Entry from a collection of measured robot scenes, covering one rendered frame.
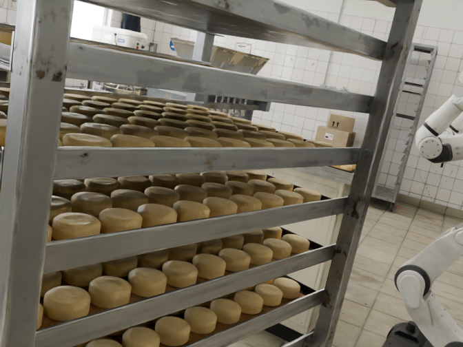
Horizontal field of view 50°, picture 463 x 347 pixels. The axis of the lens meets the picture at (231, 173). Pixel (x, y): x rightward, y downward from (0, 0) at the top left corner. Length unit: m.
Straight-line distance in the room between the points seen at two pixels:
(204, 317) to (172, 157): 0.31
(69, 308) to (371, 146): 0.55
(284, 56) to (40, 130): 6.36
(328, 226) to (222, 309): 1.51
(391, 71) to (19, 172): 0.63
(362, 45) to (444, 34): 5.58
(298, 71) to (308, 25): 5.96
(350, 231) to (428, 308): 1.39
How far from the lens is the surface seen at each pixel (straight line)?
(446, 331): 2.29
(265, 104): 2.88
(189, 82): 0.53
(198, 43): 1.13
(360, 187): 0.88
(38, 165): 0.41
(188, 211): 0.64
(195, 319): 0.76
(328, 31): 0.72
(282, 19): 0.63
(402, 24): 0.87
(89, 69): 0.45
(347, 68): 6.47
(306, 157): 0.74
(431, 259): 2.20
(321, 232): 2.28
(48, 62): 0.40
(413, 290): 2.20
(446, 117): 1.85
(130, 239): 0.53
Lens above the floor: 1.25
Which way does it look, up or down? 12 degrees down
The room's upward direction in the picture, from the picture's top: 11 degrees clockwise
